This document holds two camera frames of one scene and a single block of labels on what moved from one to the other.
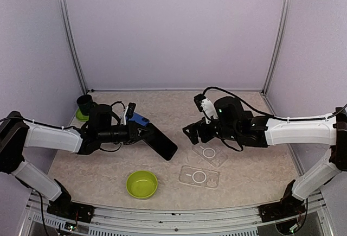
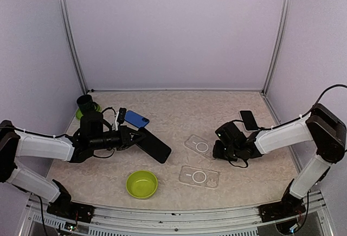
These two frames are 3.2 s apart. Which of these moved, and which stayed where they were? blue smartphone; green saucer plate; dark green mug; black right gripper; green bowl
Moved: black right gripper
Stayed: dark green mug; blue smartphone; green saucer plate; green bowl
